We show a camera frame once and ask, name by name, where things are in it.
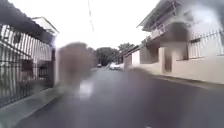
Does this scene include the white car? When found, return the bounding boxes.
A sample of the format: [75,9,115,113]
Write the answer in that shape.
[108,61,125,71]

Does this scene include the group of trees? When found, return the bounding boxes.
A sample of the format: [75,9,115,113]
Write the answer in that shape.
[89,42,136,67]

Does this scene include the low building with red gate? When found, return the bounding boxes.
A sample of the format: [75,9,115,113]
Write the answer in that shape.
[122,44,141,69]

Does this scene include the grey asphalt road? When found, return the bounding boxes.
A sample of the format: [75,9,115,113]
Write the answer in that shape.
[13,65,224,128]

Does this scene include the white building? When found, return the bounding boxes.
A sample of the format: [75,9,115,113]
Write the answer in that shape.
[31,16,61,38]

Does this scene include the grey concrete pavement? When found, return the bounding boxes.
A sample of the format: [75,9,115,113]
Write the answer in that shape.
[0,86,65,128]
[131,67,224,91]

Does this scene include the beige building with balcony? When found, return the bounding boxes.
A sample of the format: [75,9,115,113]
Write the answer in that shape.
[131,0,224,85]

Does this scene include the dark metal fence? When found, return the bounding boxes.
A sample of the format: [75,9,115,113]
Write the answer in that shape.
[0,23,56,108]

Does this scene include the house with dark roof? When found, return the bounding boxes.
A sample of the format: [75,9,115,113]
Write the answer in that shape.
[0,0,56,46]

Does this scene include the overhead wires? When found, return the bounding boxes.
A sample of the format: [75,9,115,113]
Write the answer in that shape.
[87,0,96,33]

